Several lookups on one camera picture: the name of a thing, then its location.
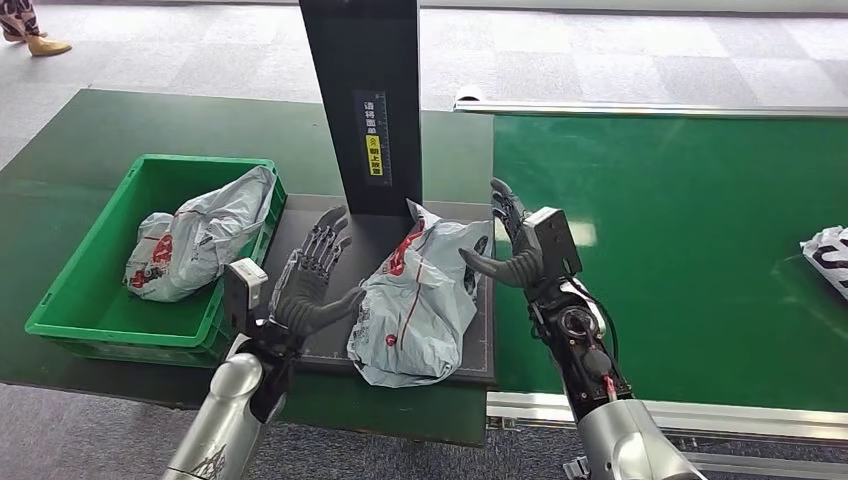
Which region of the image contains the green plastic basket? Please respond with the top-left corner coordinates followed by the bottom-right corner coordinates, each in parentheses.
top-left (25, 154), bottom-right (288, 369)

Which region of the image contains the black scanner post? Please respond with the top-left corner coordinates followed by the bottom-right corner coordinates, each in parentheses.
top-left (299, 0), bottom-right (423, 217)

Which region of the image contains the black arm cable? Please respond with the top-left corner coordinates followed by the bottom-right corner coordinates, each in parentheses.
top-left (566, 278), bottom-right (621, 362)

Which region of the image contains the wide silver conveyor frame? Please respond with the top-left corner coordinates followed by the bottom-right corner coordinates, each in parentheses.
top-left (486, 390), bottom-right (848, 480)

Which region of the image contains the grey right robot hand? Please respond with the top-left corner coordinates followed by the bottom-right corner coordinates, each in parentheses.
top-left (457, 176), bottom-right (547, 290)

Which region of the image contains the black yellow label sticker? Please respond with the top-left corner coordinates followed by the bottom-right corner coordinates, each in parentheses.
top-left (352, 90), bottom-right (392, 187)

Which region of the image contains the person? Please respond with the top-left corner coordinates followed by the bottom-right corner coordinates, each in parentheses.
top-left (0, 0), bottom-right (73, 58)

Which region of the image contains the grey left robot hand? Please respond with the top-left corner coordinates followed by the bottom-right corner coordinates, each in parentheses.
top-left (268, 205), bottom-right (368, 341)

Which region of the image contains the grey red-printed mail package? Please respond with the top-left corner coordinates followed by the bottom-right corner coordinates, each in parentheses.
top-left (123, 165), bottom-right (278, 304)

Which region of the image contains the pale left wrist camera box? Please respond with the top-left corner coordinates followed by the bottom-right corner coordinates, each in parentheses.
top-left (222, 258), bottom-right (270, 336)

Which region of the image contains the green work table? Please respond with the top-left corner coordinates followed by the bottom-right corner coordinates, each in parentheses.
top-left (0, 87), bottom-right (495, 448)

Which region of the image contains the white black-printed mail package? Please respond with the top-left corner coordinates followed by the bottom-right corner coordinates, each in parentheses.
top-left (799, 225), bottom-right (848, 303)

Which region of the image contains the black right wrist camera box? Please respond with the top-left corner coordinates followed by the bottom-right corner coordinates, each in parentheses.
top-left (521, 206), bottom-right (584, 280)

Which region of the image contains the black weighing platform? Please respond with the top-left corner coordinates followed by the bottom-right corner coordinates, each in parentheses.
top-left (261, 193), bottom-right (497, 387)

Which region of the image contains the grey red-striped mail package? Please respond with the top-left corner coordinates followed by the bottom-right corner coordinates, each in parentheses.
top-left (346, 198), bottom-right (495, 390)

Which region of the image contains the slim silver conveyor rail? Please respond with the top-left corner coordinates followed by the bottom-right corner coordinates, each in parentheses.
top-left (453, 99), bottom-right (848, 121)

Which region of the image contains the green conveyor belt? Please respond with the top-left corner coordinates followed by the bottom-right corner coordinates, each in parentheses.
top-left (491, 115), bottom-right (848, 413)

